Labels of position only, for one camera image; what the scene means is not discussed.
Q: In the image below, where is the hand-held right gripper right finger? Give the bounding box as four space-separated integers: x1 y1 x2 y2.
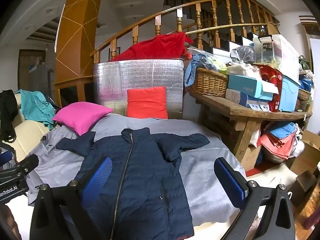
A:
214 157 297 240

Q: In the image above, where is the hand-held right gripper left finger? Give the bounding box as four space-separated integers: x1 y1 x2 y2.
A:
29 156 113 240

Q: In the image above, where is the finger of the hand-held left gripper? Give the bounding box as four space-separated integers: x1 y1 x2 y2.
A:
15 154 39 173

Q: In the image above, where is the navy puffer jacket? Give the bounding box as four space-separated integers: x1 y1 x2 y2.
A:
55 127 210 240

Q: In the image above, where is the grey blanket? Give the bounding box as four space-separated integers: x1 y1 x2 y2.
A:
26 116 248 227

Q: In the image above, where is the black garment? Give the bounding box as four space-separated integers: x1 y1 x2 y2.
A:
0 89 18 143

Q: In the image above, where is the teal garment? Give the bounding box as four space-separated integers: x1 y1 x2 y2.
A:
20 89 55 130

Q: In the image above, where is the pink pillow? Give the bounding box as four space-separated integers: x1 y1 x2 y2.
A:
52 102 113 136

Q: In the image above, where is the open brown cardboard box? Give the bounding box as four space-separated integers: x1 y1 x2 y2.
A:
287 170 318 205

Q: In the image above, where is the blue fabric bag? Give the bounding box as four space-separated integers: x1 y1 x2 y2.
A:
267 122 297 138

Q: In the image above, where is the wooden bench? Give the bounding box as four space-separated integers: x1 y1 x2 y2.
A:
186 90 313 164

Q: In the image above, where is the large cardboard box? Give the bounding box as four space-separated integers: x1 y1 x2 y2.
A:
286 130 320 178

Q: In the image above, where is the grey cabinet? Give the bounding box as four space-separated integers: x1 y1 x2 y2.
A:
29 64 55 95

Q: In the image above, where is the white and blue box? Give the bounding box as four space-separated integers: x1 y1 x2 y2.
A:
225 89 272 112

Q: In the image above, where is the red pillow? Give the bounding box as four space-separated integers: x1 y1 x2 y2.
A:
127 86 168 119

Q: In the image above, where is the wooden door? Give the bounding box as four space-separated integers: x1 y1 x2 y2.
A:
18 49 47 92

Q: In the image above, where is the teal shoe box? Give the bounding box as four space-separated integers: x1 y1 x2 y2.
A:
227 74 265 97

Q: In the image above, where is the large wicker basket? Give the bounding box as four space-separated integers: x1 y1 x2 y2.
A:
185 67 229 98

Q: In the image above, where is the light blue plastic bin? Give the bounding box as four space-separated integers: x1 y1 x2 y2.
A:
280 75 302 112

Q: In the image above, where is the red gift box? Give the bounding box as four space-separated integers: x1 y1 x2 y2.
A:
255 64 283 112

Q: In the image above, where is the silver foil mat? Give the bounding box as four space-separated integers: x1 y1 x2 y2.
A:
93 59 185 119

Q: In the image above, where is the small wicker basket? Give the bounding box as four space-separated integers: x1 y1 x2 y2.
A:
297 87 312 102

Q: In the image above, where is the clear plastic bag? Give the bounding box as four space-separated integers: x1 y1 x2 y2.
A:
226 62 263 77

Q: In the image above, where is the plastic bag with yellow contents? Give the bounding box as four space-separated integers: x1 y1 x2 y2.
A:
200 52 228 73

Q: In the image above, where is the blue cloth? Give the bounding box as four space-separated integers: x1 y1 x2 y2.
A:
184 52 208 88

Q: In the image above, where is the blue plastic bag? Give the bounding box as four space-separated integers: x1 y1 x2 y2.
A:
299 77 312 92

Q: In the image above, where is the grey plastic bag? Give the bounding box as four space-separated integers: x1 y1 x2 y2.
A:
230 45 255 64

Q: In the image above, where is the clear plastic storage box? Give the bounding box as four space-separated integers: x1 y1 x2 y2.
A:
252 34 300 80

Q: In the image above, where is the green plant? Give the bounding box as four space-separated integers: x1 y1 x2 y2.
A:
299 55 310 70

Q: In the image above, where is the staircase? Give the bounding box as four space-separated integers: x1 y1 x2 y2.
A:
162 0 265 55

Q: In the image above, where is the brown wooden column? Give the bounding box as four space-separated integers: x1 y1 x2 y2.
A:
54 0 108 108

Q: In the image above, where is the red cloth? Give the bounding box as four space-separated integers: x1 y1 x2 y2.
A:
110 32 194 62

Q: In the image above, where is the wooden stair railing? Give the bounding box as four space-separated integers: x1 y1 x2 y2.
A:
90 0 280 63

